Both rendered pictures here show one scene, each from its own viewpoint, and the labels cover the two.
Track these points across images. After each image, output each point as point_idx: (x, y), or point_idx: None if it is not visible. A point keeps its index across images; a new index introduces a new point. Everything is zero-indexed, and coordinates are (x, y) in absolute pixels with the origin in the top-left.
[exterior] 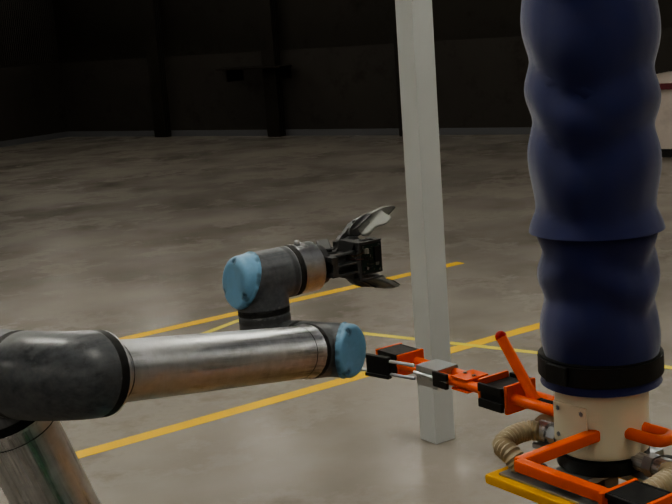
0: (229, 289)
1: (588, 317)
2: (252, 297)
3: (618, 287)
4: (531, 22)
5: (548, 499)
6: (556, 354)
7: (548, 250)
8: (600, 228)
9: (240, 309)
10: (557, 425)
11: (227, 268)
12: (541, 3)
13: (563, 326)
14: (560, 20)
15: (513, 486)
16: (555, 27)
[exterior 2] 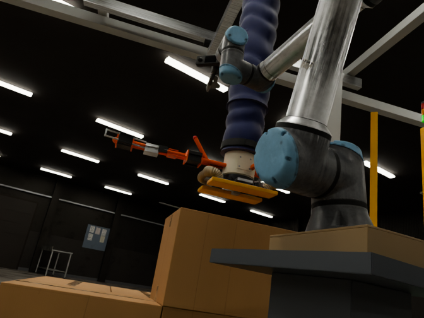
0: (234, 35)
1: (259, 128)
2: (246, 42)
3: (264, 123)
4: (257, 41)
5: (245, 184)
6: (247, 137)
7: (247, 105)
8: (266, 103)
9: (239, 44)
10: (239, 163)
11: (234, 27)
12: (261, 38)
13: (253, 128)
14: (267, 45)
15: (228, 180)
16: (265, 45)
